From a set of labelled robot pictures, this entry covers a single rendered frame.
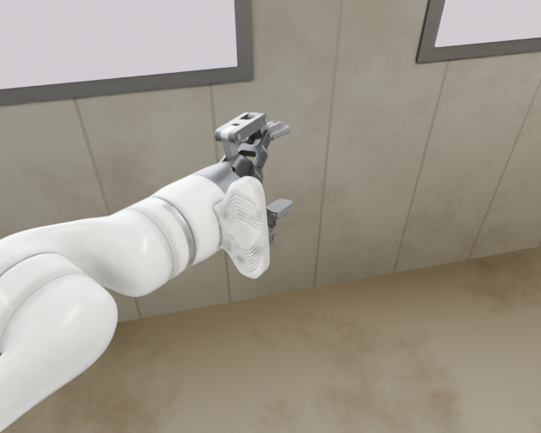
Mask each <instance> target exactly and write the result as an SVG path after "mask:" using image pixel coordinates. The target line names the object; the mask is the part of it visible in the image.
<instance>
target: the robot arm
mask: <svg viewBox="0 0 541 433"><path fill-rule="evenodd" d="M288 133H289V126H288V125H285V123H284V122H279V121H271V122H268V115H267V114H266V113H243V114H241V116H239V117H237V118H236V119H233V120H231V121H230V122H228V123H227V124H225V125H223V126H222V127H220V128H218V129H217V130H216V132H215V139H216V141H221V142H222V143H223V148H224V152H225V156H224V157H223V158H222V160H221V161H220V162H219V163H217V164H215V165H212V166H209V167H207V168H204V169H202V170H200V171H198V172H196V173H194V174H191V175H189V176H187V177H185V178H184V179H181V180H178V181H176V182H174V183H172V184H170V185H168V186H165V187H163V188H162V189H161V190H159V191H158V192H156V193H155V194H153V195H152V196H150V197H148V198H146V199H144V200H142V201H140V202H138V203H136V204H134V205H132V206H130V207H127V208H125V209H123V210H121V211H119V212H117V213H115V214H113V215H111V216H104V217H97V218H89V219H83V220H79V221H74V222H69V223H60V224H55V225H51V226H45V227H40V228H36V229H30V230H25V231H22V232H20V233H16V234H13V235H10V236H8V237H5V238H3V239H1V240H0V352H1V353H2V355H1V356H0V432H1V431H2V430H4V429H5V428H6V427H8V426H9V425H10V424H12V423H13V422H14V421H16V419H18V418H19V417H20V416H21V415H23V414H24V413H25V412H27V411H28V410H30V409H31V408H32V407H34V406H35V405H37V404H38V403H40V401H41V400H43V399H45V398H46V397H47V396H49V395H50V394H52V393H54V392H55V391H57V390H58V389H59V388H61V387H62V386H63V385H65V384H66V383H68V382H69V381H71V380H73V379H74V378H76V377H77V376H78V375H80V374H81V373H82V372H83V371H84V370H86V369H87V368H88V367H90V366H91V365H92V364H93V363H94V362H95V361H96V360H97V359H98V358H99V357H100V356H101V354H102V353H103V352H104V351H105V349H106V348H107V346H108V345H109V343H110V341H111V340H112V336H113V334H114V331H115V328H116V325H117V320H118V310H117V305H116V302H115V301H114V300H113V298H112V296H111V295H110V294H109V293H108V292H107V291H106V290H105V289H104V288H103V287H106V288H108V289H110V290H114V291H116V292H118V293H120V294H122V295H125V296H133V297H138V296H145V295H147V294H149V293H150V292H152V291H154V290H156V289H158V288H159V287H161V286H162V285H163V284H165V283H166V282H168V281H169V280H171V279H172V278H173V277H175V276H177V275H178V274H180V273H181V272H182V271H184V270H185V269H187V268H189V267H190V266H192V265H195V264H197V263H199V262H201V261H203V260H205V259H207V258H208V257H209V256H211V255H212V254H214V253H216V252H217V251H219V250H220V249H224V250H225V251H226V252H227V253H228V254H229V256H230V257H231V259H232V261H233V262H234V264H235V265H236V267H237V269H238V270H239V271H240V273H241V274H243V275H245V276H246V277H249V278H257V277H259V276H260V275H261V274H262V273H263V272H265V271H266V270H267V269H268V267H269V263H270V249H269V245H270V244H272V243H274V242H275V241H276V238H277V235H276V233H274V227H276V226H277V225H278V221H280V220H281V219H282V218H284V217H285V216H287V215H288V213H289V211H290V210H291V209H292V208H294V202H293V201H291V200H286V199H278V200H277V201H275V202H274V203H272V204H270V205H269V206H267V207H266V205H265V196H264V187H263V179H264V176H263V170H262V169H263V167H264V164H265V162H266V160H267V157H268V153H267V152H266V150H267V149H268V146H269V144H270V142H271V140H275V139H277V138H279V137H281V136H283V135H285V134H288ZM256 139H259V142H258V144H257V145H253V144H254V142H255V140H256ZM246 156H251V157H255V160H254V162H252V161H250V160H249V159H247V158H246ZM101 286H103V287H101Z"/></svg>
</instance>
